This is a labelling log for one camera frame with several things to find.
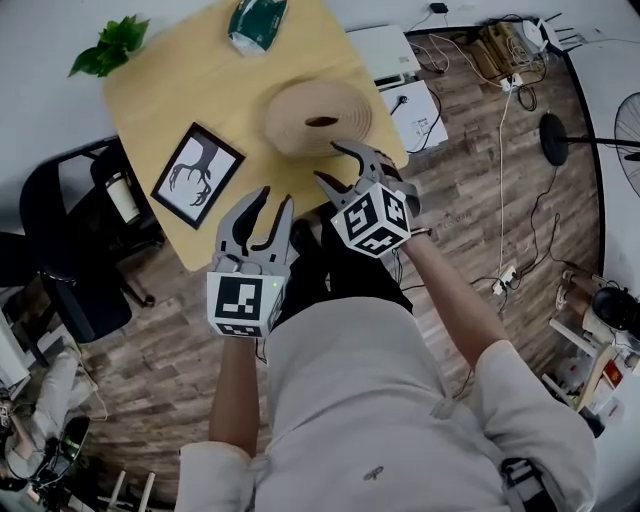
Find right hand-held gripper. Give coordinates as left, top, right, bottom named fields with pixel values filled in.
left=313, top=140, right=422, bottom=260

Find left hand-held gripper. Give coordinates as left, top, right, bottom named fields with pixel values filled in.
left=205, top=185, right=297, bottom=341

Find person's left forearm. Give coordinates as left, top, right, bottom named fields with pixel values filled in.
left=207, top=337, right=272, bottom=456

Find person's right forearm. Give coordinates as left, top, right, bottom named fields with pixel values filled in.
left=399, top=232, right=512, bottom=372

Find white cardboard box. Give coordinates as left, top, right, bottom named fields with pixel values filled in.
left=377, top=79, right=449, bottom=154

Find dark green snack packet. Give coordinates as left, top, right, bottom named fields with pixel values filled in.
left=227, top=0, right=292, bottom=57

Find person's right hand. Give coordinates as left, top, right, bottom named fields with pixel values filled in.
left=373, top=152, right=402, bottom=179

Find person's black shoe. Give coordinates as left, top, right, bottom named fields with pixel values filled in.
left=289, top=217, right=322, bottom=257

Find black framed antler picture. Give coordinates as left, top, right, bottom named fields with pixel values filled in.
left=150, top=121, right=247, bottom=231

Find person's black trousers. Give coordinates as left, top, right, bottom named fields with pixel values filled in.
left=279, top=234, right=417, bottom=322

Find white flat appliance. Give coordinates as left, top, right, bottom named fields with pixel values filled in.
left=345, top=24, right=420, bottom=89

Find white travel cup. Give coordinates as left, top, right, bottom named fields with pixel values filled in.
left=104, top=172, right=142, bottom=225

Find black office chair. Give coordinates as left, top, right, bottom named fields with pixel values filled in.
left=19, top=137, right=167, bottom=344
left=0, top=232, right=42, bottom=289

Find black standing fan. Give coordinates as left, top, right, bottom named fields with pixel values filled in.
left=538, top=92, right=640, bottom=197

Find person's white shirt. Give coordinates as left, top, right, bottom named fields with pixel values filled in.
left=174, top=297, right=599, bottom=512

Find green leafy plant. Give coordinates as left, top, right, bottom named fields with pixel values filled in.
left=67, top=14, right=151, bottom=79

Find white router with black antennas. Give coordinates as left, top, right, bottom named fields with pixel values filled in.
left=537, top=14, right=586, bottom=56

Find white cabinet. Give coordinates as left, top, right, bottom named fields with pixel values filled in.
left=0, top=299, right=32, bottom=401

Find white wooden rack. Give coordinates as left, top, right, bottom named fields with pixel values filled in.
left=542, top=317, right=640, bottom=427

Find black power cable with plug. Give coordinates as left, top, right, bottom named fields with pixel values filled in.
left=389, top=87, right=445, bottom=152

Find long white cable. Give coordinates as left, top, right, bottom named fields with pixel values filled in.
left=496, top=87, right=517, bottom=281

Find long black cable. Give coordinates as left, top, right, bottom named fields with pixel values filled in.
left=519, top=164, right=567, bottom=282

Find coiled black cable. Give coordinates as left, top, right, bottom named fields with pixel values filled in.
left=516, top=82, right=539, bottom=112

